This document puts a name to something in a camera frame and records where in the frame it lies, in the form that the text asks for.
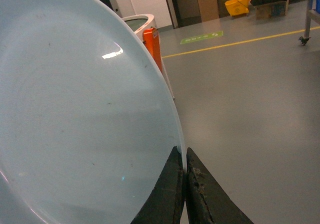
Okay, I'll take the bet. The cardboard box with black bags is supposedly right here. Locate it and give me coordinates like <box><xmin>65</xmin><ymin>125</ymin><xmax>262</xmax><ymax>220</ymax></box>
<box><xmin>250</xmin><ymin>0</ymin><xmax>289</xmax><ymax>20</ymax></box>

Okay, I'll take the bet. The yellow mop bucket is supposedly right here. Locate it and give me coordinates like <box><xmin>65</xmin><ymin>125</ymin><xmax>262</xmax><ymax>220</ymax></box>
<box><xmin>224</xmin><ymin>0</ymin><xmax>251</xmax><ymax>16</ymax></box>

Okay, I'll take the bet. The steel cart with caster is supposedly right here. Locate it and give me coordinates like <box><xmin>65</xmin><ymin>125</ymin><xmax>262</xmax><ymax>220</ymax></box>
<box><xmin>299</xmin><ymin>0</ymin><xmax>320</xmax><ymax>45</ymax></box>

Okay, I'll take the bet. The light blue oval tray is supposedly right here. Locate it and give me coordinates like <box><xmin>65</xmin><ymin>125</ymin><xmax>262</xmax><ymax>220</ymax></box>
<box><xmin>0</xmin><ymin>0</ymin><xmax>186</xmax><ymax>224</ymax></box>

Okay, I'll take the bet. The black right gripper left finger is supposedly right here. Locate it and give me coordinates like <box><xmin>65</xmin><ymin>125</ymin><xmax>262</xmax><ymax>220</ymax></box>
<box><xmin>132</xmin><ymin>147</ymin><xmax>185</xmax><ymax>224</ymax></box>

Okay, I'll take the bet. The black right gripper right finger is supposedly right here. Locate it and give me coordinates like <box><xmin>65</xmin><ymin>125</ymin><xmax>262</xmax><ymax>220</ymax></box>
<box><xmin>186</xmin><ymin>148</ymin><xmax>252</xmax><ymax>224</ymax></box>

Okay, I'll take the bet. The orange and white machine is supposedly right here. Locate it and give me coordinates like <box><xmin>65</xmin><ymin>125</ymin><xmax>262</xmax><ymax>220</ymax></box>
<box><xmin>122</xmin><ymin>14</ymin><xmax>175</xmax><ymax>100</ymax></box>

